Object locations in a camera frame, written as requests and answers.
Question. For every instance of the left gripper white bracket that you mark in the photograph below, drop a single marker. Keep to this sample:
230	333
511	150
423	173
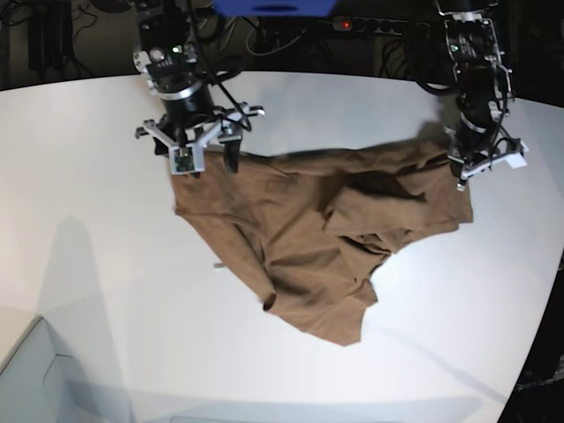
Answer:
471	153

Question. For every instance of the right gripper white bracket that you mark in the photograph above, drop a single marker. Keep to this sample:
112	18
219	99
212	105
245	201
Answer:
185	150

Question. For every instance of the brown t-shirt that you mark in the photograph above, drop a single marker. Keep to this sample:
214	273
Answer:
305	231

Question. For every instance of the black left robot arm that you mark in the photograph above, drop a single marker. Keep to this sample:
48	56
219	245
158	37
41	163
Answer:
483	81

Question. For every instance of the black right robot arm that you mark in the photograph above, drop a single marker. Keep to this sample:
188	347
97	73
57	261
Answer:
199	109

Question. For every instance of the blue box at table edge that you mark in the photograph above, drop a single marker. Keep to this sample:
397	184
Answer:
275	8

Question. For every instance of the black equipment on floor left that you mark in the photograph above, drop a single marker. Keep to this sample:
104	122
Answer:
49	34

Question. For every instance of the white bin at table corner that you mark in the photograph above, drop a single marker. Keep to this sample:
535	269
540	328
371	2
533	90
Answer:
41	383

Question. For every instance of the white power strip red switch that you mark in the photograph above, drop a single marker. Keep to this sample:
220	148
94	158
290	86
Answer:
361	28

